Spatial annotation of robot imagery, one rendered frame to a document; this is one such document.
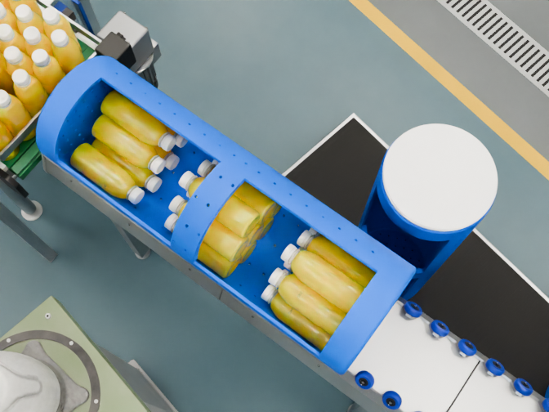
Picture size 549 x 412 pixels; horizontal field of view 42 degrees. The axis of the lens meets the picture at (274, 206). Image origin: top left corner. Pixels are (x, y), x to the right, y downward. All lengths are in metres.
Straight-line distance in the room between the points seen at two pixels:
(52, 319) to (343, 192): 1.34
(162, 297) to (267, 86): 0.97
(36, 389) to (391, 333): 0.82
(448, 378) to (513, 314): 0.93
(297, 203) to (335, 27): 1.72
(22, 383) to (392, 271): 0.75
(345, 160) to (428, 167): 0.97
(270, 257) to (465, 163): 0.52
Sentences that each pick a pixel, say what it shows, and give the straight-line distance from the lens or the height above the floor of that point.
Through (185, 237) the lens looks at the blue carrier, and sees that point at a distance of 1.56.
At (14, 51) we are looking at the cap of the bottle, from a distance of 1.94.
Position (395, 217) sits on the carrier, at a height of 1.00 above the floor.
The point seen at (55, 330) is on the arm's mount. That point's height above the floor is 1.06.
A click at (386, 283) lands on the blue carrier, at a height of 1.23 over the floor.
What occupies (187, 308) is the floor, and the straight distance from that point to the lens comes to 2.73.
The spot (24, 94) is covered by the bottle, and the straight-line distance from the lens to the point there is 1.92.
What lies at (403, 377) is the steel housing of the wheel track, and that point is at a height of 0.93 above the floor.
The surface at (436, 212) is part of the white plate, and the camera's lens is 1.75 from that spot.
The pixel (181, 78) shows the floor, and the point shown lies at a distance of 3.06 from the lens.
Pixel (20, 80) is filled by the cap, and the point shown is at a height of 1.09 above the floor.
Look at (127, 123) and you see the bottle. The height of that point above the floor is 1.13.
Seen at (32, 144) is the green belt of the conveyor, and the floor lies 0.89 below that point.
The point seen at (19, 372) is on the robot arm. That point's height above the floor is 1.30.
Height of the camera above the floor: 2.66
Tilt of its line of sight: 71 degrees down
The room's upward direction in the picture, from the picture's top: straight up
